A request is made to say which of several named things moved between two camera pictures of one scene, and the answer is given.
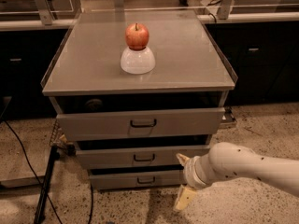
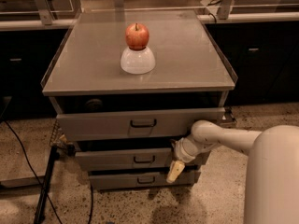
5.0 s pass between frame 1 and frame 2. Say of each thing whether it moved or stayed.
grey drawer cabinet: stayed
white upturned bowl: stayed
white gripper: moved
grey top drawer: stayed
